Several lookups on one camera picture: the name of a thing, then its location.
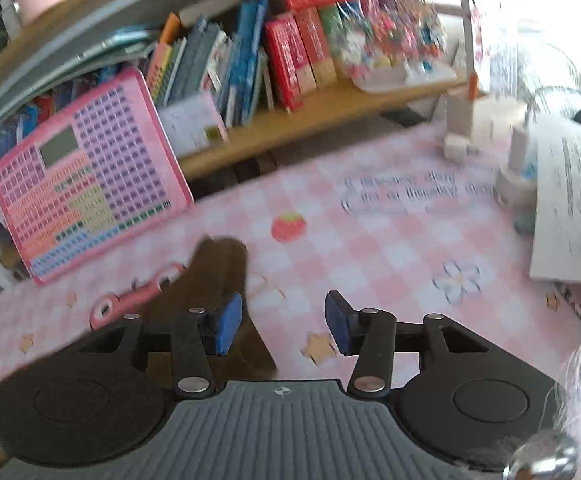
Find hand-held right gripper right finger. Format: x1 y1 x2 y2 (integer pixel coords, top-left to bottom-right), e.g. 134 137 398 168
325 291 491 400

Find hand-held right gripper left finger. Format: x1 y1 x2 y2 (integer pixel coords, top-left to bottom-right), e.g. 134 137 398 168
78 292 244 401

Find brown garment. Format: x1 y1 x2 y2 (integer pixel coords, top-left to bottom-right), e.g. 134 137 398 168
0 236 278 466

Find pink checked desk mat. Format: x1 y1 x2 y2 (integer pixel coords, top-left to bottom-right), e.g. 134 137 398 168
0 120 581 411

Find small white box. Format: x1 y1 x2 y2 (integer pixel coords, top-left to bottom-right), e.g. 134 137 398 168
159 92 228 157

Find pink learning keyboard board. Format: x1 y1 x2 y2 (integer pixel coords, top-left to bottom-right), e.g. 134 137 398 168
0 66 194 286

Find wooden bookshelf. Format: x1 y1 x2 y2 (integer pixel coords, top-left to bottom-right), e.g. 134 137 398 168
0 0 471 183

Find white bottle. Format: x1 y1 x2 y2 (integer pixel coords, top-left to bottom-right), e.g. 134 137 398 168
497 125 539 211

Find silver bell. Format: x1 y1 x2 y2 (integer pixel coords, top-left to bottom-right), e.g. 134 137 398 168
503 429 580 480

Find row of assorted books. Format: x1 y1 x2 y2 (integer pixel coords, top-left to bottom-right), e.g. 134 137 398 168
145 0 277 128

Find white paper sheets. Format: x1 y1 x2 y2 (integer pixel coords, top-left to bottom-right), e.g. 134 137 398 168
529 119 581 287

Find upright red book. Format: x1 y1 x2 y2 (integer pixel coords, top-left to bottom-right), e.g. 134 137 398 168
263 12 305 112
295 6 337 95

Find colourful flower ornament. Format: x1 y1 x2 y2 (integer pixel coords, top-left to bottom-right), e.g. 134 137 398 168
335 0 459 92

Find teal slim notebook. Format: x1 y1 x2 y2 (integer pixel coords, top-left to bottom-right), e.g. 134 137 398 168
70 26 164 71

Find white lamp pole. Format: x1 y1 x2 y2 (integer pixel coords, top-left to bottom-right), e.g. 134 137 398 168
451 0 480 102

